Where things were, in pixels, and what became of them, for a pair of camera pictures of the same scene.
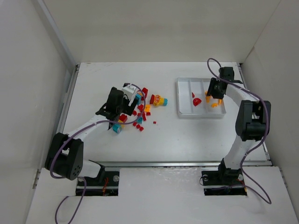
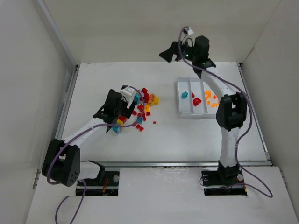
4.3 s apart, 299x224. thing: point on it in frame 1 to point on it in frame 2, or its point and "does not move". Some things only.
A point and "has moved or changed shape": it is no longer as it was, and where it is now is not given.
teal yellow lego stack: x=117 y=128 does not move
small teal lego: x=139 y=120 does not move
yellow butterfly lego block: x=158 y=101 has moved or changed shape
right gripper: x=215 y=94 to x=177 y=51
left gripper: x=130 y=108 does not move
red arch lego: x=196 y=101 does not move
